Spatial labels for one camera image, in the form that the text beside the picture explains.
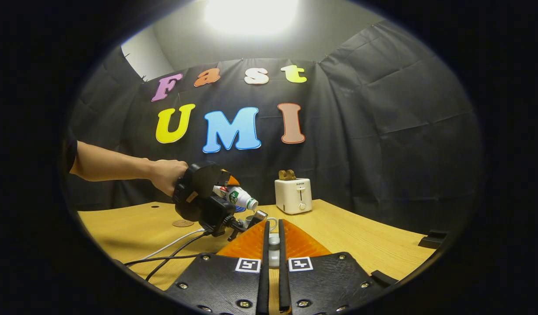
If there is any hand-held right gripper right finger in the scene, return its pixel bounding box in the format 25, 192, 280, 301
278, 219, 385, 315

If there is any white toaster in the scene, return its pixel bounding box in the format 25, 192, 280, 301
274, 177, 313, 215

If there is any black cable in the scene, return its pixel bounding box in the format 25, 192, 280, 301
145, 232, 210, 281
123, 253, 217, 266

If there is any white water bottle green label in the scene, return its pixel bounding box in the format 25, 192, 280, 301
213, 185, 259, 211

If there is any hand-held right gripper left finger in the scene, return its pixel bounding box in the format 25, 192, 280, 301
164, 219, 271, 315

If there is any black backdrop cloth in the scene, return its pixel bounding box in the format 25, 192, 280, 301
65, 20, 484, 237

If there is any black plastic bracket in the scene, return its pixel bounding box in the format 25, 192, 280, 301
418, 229, 450, 250

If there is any white cable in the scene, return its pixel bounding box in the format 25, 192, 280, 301
140, 227, 207, 262

